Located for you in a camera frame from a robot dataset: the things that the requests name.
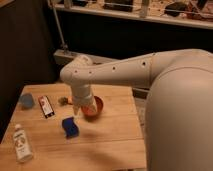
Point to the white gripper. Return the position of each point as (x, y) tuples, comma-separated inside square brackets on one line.
[(82, 95)]

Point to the orange ceramic bowl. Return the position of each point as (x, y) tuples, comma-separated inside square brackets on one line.
[(94, 109)]

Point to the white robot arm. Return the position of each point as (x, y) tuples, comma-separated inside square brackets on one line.
[(179, 105)]

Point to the toy carrot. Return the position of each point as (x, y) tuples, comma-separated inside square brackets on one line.
[(65, 101)]

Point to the blue sponge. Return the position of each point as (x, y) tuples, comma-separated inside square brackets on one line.
[(70, 128)]

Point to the red and black box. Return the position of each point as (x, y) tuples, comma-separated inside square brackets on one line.
[(46, 106)]

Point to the blue plastic cup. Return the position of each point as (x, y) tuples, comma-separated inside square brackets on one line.
[(26, 101)]

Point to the white plastic bottle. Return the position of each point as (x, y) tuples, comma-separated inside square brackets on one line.
[(21, 144)]

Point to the grey metal pole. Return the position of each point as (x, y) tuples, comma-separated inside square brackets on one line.
[(64, 46)]

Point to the wooden shelf with clutter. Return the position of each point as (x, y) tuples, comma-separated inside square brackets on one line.
[(189, 13)]

